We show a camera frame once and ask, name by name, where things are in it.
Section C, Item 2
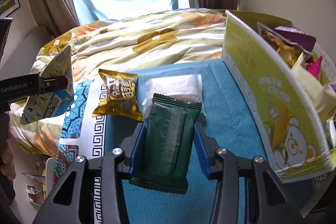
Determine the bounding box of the white triangular snack bag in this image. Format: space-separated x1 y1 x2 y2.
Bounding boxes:
21 46 74 124

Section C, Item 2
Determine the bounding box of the gold brown snack bag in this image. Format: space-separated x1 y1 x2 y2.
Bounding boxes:
92 69 143 122

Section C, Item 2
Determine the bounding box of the dark green snack packet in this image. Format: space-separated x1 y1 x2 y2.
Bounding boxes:
129 93 202 194

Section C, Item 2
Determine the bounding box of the person's left hand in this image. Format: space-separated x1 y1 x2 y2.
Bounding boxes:
1 144 16 180

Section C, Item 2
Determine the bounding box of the grey bed headboard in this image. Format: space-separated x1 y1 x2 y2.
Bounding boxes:
1 25 51 73

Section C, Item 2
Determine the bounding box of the teal patterned blanket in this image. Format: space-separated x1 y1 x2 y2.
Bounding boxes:
53 58 332 224

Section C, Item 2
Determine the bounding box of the floral striped duvet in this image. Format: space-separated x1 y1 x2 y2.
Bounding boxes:
10 9 226 157

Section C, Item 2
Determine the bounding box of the framed house picture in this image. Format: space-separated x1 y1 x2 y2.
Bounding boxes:
0 0 20 18

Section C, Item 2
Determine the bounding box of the yellow-green cardboard box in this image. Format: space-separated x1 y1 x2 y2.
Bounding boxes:
222 10 335 183

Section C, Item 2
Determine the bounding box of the pale yellow snack bag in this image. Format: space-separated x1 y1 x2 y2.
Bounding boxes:
291 52 335 124

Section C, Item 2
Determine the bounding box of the clear white tissue pack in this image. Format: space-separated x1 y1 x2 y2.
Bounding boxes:
142 74 205 119

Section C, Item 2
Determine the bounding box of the orange chips bag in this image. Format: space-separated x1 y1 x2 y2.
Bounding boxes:
257 22 312 68

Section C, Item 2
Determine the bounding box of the pink purple snack bag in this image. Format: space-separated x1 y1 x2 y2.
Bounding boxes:
274 26 316 52

